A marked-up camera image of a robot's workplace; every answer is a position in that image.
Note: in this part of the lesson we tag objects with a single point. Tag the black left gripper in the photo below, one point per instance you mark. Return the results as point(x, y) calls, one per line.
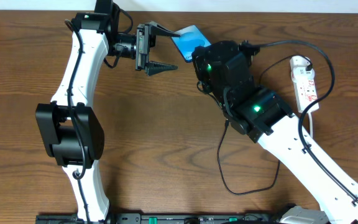
point(142, 47)

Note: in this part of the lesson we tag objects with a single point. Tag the blue screen Galaxy smartphone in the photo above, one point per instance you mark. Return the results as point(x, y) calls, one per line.
point(189, 38)

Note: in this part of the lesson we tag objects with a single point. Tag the white power strip socket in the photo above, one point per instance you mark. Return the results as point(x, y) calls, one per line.
point(302, 76)

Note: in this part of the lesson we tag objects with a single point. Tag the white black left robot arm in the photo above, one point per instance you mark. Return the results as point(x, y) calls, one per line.
point(70, 130)

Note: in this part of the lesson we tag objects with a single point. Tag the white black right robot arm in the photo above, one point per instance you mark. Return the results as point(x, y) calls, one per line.
point(258, 112)

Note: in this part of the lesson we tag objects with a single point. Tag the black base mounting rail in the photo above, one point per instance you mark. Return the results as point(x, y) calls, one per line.
point(138, 218)

